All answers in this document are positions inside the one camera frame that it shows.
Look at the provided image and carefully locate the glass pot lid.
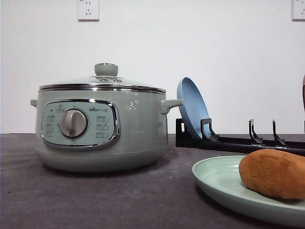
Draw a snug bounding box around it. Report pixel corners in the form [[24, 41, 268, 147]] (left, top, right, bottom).
[[39, 62, 166, 92]]

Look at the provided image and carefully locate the green plate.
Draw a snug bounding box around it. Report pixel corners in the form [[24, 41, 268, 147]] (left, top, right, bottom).
[[192, 156, 305, 228]]

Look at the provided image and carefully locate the brown potato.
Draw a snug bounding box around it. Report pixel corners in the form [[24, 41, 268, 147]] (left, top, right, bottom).
[[239, 149, 305, 199]]

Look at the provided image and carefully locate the blue plate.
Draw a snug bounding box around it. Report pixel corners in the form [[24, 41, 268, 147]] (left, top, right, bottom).
[[177, 77, 210, 139]]

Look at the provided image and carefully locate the green electric steamer pot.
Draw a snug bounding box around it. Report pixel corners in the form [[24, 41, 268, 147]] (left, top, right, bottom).
[[30, 84, 183, 173]]

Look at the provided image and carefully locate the black plate rack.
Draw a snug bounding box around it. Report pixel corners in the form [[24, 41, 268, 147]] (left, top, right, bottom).
[[175, 118, 305, 156]]

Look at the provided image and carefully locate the grey felt table mat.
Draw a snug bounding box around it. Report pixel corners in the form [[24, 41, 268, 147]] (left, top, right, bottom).
[[0, 133, 305, 229]]

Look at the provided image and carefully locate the white wall socket left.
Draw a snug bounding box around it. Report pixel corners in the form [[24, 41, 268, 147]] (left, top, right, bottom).
[[76, 0, 100, 22]]

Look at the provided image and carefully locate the white wall socket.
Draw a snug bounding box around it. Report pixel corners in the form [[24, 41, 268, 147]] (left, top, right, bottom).
[[290, 0, 305, 23], [76, 0, 100, 22]]

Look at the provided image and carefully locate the white wall socket right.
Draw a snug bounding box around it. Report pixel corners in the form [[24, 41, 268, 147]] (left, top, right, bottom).
[[290, 0, 305, 23]]

